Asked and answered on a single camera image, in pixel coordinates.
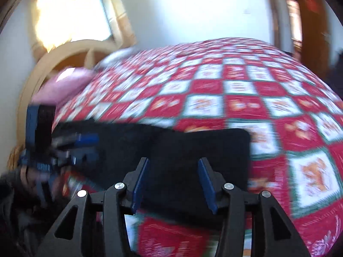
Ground brown wooden door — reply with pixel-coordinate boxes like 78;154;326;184
295;0;333;67

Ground brown door frame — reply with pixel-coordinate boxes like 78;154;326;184
266;0;303;57

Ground person's left hand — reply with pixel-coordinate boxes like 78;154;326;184
21;166;66;196

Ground narrow yellow curtain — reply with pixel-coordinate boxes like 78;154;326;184
104;0;137;46

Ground window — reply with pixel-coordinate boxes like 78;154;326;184
36;0;113;50

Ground cream wooden headboard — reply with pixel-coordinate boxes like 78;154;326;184
17;40;113;150

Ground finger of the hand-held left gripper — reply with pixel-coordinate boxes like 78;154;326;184
52;132;100;164
26;104;56;156

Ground striped pillow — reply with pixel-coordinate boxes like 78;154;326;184
94;47;140;70

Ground black pants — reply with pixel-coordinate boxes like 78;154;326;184
52;122;251;228

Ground red checkered printed bed sheet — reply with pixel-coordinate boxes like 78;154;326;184
51;37;343;257

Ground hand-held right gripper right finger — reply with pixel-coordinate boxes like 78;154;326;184
198;157;308;257

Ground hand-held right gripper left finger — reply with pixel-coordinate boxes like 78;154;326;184
36;157;150;257

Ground pink folded blanket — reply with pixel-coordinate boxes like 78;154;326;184
31;67;94;108

